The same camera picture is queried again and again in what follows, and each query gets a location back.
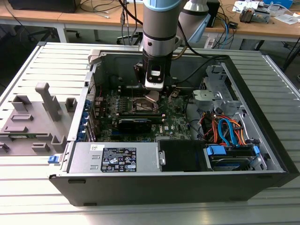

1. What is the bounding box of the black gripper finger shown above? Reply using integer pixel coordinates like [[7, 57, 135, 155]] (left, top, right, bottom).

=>
[[133, 62, 146, 85], [163, 77, 178, 97]]

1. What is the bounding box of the silver CPU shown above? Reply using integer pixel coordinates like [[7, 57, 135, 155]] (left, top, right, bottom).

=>
[[144, 90, 161, 104]]

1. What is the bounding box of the CPU socket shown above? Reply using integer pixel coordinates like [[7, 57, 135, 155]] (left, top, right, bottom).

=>
[[131, 96, 161, 114]]

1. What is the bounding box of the CPU heat sink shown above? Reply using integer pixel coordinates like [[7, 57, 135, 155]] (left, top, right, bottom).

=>
[[239, 6, 255, 23]]

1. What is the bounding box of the green motherboard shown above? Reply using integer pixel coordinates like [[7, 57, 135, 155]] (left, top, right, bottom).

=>
[[93, 89, 195, 143]]

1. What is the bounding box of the green RAM stick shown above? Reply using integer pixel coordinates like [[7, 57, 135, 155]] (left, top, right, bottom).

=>
[[118, 116, 165, 124]]

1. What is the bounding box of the black chair base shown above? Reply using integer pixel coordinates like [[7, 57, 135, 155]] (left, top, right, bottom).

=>
[[116, 32, 143, 46], [27, 26, 82, 43]]

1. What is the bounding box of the silver metal drive cage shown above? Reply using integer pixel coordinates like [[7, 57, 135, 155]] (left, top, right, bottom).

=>
[[191, 65, 246, 120]]

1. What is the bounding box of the pale blue teach pendant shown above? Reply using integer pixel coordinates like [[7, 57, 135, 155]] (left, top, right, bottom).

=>
[[190, 13, 212, 43]]

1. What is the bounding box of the black graphics card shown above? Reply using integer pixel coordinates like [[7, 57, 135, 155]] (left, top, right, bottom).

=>
[[116, 118, 153, 135]]

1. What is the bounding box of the black desktop device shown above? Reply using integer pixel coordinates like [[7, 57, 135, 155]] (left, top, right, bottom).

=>
[[207, 0, 221, 28]]

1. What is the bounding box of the white paper sheet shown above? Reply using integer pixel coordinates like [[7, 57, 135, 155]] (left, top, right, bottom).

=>
[[232, 0, 260, 13], [273, 13, 300, 25]]

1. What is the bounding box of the wooden desk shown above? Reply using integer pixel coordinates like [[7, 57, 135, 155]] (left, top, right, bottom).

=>
[[0, 0, 145, 44], [206, 0, 300, 51]]

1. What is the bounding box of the grey metal box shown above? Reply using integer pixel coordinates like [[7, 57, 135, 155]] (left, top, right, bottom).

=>
[[254, 8, 270, 24]]

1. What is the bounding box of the silver power supply unit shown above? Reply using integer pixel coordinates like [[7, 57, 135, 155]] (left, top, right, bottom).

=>
[[67, 142, 163, 174]]

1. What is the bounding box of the black PC case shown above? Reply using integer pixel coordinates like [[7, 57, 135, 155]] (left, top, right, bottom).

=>
[[48, 48, 300, 207]]

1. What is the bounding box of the grey parts rack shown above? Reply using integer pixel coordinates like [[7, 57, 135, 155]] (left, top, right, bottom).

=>
[[0, 82, 78, 157]]

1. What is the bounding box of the black box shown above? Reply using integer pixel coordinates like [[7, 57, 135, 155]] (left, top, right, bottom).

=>
[[8, 0, 78, 14]]

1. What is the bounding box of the blue box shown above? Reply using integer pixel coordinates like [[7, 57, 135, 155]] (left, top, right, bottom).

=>
[[262, 0, 294, 7]]

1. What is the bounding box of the brown braided cable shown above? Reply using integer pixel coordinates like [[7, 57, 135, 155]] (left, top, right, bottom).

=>
[[172, 44, 188, 61]]

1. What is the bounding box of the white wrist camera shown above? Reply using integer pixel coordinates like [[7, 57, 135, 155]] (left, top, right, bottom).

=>
[[144, 63, 165, 91]]

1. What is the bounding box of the black camera cable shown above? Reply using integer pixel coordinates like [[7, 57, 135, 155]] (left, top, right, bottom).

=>
[[170, 54, 227, 83]]

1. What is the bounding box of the thin black cable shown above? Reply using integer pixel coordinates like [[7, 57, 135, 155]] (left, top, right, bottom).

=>
[[186, 93, 204, 141]]

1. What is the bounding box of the red orange wire bundle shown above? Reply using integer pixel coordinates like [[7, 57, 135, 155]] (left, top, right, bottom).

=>
[[201, 112, 222, 144]]

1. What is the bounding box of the blue wire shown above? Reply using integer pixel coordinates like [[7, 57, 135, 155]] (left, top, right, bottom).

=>
[[217, 118, 239, 147]]

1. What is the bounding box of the blue cable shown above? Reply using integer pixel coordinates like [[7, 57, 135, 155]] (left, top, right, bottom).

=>
[[223, 20, 233, 45]]

